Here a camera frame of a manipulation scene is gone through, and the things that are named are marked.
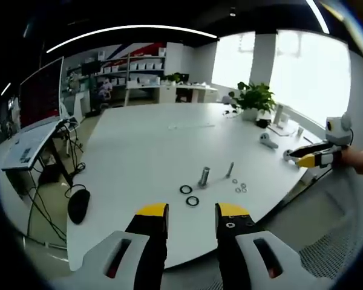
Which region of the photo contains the white box stand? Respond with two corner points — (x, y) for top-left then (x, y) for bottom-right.
(267, 104), (294, 137)

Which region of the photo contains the black cable bundle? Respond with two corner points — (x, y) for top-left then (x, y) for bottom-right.
(27, 119), (87, 245)

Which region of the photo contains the curved ceiling light strip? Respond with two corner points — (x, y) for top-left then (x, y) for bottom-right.
(45, 24), (218, 54)

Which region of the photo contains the large dark monitor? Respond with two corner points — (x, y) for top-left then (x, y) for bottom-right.
(19, 56), (65, 130)

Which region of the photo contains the white cabinet counter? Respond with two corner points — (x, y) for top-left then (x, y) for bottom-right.
(159, 81), (220, 104)

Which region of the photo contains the black oval mouse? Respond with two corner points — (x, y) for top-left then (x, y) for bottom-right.
(67, 189), (91, 225)

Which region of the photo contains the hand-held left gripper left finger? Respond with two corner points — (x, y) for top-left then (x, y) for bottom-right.
(82, 202), (170, 290)

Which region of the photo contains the person's right hand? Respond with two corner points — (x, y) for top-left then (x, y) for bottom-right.
(342, 146), (363, 176)

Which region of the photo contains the white standing desk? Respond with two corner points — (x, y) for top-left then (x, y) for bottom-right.
(1, 118), (79, 197)

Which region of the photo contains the green potted plant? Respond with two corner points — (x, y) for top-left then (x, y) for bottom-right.
(228, 80), (277, 122)

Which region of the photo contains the white storage shelf unit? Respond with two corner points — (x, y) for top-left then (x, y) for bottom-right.
(65, 42), (167, 106)

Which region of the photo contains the large silver threaded stud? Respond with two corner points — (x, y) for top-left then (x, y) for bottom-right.
(197, 166), (211, 188)

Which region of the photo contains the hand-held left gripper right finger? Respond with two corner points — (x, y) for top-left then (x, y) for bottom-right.
(215, 202), (304, 290)

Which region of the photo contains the grey mesh chair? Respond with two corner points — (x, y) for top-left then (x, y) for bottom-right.
(290, 169), (363, 280)

